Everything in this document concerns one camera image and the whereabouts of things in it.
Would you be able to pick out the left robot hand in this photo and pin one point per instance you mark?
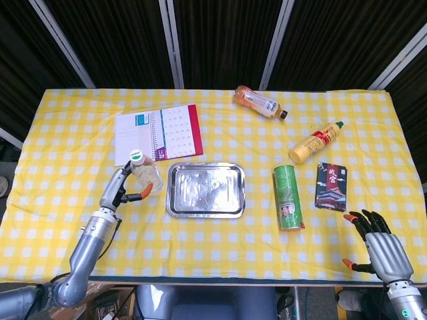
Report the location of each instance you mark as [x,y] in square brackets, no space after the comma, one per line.
[111,191]

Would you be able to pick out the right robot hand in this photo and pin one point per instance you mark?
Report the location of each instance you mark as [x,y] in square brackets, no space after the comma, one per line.
[388,256]

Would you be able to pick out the clear bottle green cap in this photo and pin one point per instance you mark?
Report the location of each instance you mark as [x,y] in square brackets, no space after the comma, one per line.
[148,175]

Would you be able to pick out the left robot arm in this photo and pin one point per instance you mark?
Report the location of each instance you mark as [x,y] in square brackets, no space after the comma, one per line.
[86,246]

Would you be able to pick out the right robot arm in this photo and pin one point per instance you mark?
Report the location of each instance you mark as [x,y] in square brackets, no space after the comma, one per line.
[405,298]

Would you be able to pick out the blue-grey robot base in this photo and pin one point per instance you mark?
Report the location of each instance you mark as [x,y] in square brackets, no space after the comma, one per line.
[207,303]

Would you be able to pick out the metal tray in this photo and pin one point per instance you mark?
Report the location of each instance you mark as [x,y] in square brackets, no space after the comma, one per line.
[205,190]

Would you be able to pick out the yellow bottle red label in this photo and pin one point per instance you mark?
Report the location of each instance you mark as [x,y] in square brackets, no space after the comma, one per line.
[313,143]

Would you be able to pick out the orange tea bottle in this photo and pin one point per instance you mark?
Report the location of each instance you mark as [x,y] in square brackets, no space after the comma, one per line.
[257,101]

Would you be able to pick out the white shoe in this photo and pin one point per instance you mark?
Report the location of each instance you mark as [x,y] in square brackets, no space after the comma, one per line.
[350,300]

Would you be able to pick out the spiral desk calendar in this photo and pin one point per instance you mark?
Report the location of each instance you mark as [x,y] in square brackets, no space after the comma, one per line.
[173,133]

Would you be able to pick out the dark patterned box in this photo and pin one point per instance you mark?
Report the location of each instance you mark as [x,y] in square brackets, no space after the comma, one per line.
[332,188]

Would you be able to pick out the metal table leg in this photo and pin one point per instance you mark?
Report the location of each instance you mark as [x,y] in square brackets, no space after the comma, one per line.
[297,301]

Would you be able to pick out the grey shoe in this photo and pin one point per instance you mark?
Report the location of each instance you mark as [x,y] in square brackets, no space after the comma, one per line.
[2,186]

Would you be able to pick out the green chips can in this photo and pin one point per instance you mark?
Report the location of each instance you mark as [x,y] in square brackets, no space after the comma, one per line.
[287,200]

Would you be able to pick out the yellow checkered tablecloth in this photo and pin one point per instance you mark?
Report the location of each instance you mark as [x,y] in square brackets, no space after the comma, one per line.
[213,253]

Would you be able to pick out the brown cardboard box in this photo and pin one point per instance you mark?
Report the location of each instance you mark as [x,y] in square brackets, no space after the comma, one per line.
[80,314]

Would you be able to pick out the white partition post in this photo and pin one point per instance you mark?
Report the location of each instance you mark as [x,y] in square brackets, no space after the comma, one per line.
[63,45]
[277,43]
[400,65]
[173,43]
[10,137]

